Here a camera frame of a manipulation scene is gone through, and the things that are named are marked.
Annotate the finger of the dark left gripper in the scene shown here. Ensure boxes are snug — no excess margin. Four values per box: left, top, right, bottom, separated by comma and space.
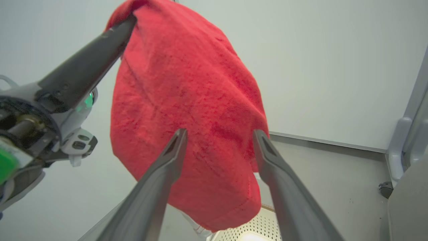
35, 15, 137, 112

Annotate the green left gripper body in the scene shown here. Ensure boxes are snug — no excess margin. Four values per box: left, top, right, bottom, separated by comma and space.
0, 80, 99, 213

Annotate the grey partition post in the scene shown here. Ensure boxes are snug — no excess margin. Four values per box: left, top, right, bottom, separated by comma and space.
403, 45, 428, 124

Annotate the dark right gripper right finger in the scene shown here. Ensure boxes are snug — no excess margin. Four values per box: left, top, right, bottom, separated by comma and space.
252, 129, 345, 241

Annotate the black caster wheel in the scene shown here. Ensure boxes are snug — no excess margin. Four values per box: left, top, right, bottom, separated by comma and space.
379, 181, 394, 199

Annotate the white perforated laundry basket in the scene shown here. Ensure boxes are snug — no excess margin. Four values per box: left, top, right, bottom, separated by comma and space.
209, 204, 281, 241

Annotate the grey partition bottom rail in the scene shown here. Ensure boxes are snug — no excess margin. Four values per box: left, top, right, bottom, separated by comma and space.
269, 132, 388, 154

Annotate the red jersey with number print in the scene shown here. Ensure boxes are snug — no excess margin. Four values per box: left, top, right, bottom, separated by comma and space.
105, 0, 270, 232

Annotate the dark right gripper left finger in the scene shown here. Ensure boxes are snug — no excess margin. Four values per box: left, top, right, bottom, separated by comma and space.
95, 128, 188, 241

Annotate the grey fabric sofa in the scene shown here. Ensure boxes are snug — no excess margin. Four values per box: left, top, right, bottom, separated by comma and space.
387, 156, 428, 241

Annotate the white cloth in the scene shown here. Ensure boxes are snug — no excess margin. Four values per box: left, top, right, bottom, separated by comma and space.
179, 208, 214, 240

